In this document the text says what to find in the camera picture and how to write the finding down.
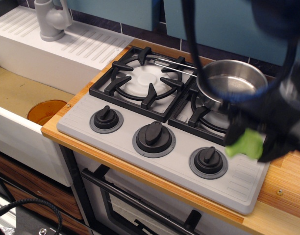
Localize black right stove knob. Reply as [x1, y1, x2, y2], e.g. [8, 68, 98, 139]
[189, 147, 228, 180]

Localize stainless steel pot with handle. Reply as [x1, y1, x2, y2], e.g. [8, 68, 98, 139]
[154, 57, 269, 112]

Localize grey toy faucet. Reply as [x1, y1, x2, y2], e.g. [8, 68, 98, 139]
[34, 0, 73, 42]

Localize green toy cauliflower floret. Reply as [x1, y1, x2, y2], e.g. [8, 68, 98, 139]
[225, 128, 263, 160]

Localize black burner grate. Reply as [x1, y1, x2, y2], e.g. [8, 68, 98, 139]
[168, 69, 229, 146]
[89, 47, 196, 122]

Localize black stove knob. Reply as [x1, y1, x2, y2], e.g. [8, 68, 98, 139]
[189, 147, 228, 180]
[132, 121, 176, 158]
[89, 105, 124, 134]

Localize grey toy stove top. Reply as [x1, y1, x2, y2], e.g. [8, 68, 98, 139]
[56, 56, 271, 216]

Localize black left burner grate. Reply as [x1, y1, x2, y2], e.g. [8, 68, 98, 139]
[89, 47, 196, 122]

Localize black left stove knob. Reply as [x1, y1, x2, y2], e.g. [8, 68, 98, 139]
[89, 105, 124, 134]

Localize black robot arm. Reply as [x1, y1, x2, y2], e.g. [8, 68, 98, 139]
[222, 0, 300, 163]

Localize oven door with black handle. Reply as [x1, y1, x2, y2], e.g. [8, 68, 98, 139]
[75, 153, 245, 235]

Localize orange plastic plate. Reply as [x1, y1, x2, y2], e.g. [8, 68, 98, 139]
[27, 99, 67, 126]

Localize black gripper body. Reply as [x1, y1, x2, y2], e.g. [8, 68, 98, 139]
[229, 68, 300, 142]

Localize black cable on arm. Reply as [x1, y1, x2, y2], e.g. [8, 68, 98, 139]
[180, 0, 298, 105]

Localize black braided cable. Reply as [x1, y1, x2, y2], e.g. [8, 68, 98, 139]
[0, 198, 63, 233]

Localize black middle stove knob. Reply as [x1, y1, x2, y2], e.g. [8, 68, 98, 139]
[132, 121, 176, 158]

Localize black right burner grate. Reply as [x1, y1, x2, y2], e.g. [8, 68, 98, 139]
[168, 69, 229, 146]

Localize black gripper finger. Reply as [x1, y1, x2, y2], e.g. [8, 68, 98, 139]
[224, 119, 247, 146]
[258, 135, 300, 163]

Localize wooden drawer fronts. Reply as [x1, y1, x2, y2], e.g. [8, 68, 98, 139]
[0, 152, 90, 235]

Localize white toy sink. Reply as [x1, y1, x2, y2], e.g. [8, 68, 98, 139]
[0, 6, 132, 187]

